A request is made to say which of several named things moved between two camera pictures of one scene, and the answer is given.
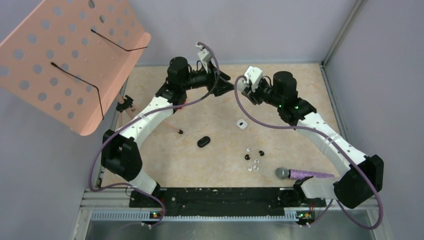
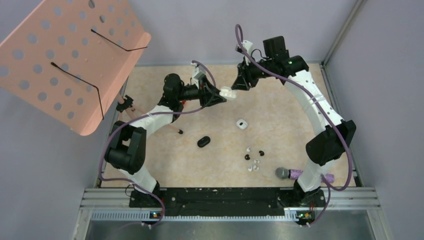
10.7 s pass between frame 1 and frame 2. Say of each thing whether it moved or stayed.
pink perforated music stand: stayed
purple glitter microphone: stayed
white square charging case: stayed
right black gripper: moved
